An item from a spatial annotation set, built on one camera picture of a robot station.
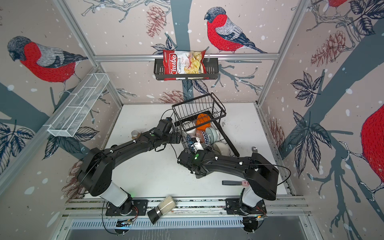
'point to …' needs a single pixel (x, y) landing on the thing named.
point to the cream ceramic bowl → (221, 148)
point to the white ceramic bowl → (192, 132)
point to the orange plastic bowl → (202, 118)
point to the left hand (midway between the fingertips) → (176, 135)
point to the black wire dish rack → (186, 112)
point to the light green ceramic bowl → (212, 134)
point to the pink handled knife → (244, 183)
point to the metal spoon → (254, 149)
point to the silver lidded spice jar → (134, 134)
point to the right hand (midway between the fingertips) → (208, 152)
